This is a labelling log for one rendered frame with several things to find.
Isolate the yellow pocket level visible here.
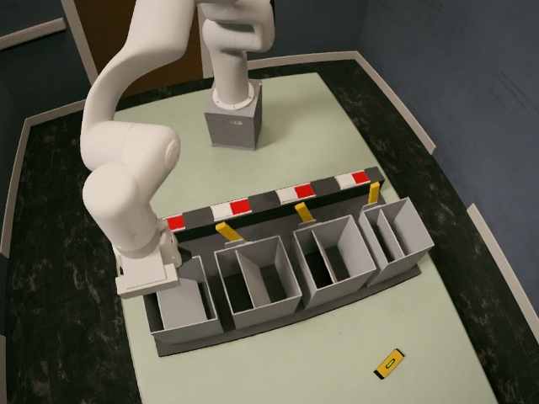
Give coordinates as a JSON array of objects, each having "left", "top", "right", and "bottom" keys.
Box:
[{"left": 373, "top": 348, "right": 404, "bottom": 380}]

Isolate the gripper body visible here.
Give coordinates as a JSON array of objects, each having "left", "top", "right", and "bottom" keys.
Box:
[{"left": 112, "top": 228, "right": 182, "bottom": 269}]

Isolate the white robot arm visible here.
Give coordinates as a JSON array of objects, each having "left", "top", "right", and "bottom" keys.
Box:
[{"left": 81, "top": 0, "right": 275, "bottom": 300}]

